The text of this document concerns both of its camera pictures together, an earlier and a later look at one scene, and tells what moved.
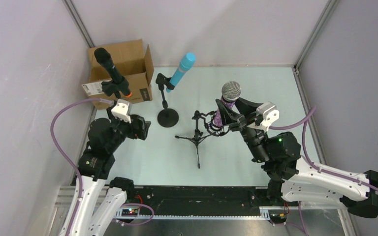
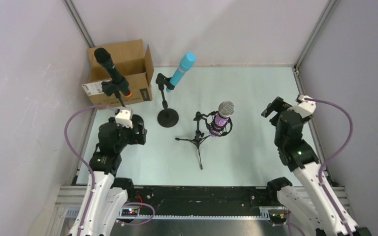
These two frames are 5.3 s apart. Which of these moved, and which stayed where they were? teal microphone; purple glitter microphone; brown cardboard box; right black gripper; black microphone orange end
Moved: purple glitter microphone; right black gripper
Stayed: brown cardboard box; black microphone orange end; teal microphone
